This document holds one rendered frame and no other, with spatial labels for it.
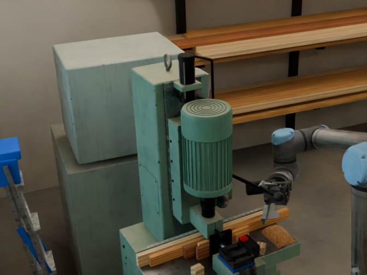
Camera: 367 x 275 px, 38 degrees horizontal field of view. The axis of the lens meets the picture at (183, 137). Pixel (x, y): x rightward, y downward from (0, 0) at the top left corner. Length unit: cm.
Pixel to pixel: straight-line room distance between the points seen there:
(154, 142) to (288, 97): 237
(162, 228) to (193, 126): 58
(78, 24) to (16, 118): 83
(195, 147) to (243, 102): 231
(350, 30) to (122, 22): 173
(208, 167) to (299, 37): 243
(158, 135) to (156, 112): 9
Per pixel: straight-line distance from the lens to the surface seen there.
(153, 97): 194
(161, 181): 208
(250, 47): 388
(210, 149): 179
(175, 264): 202
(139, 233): 236
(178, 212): 209
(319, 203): 408
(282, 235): 213
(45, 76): 404
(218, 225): 201
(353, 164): 162
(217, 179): 185
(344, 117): 526
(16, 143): 244
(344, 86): 453
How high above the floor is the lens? 217
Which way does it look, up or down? 26 degrees down
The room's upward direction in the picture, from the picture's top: 2 degrees counter-clockwise
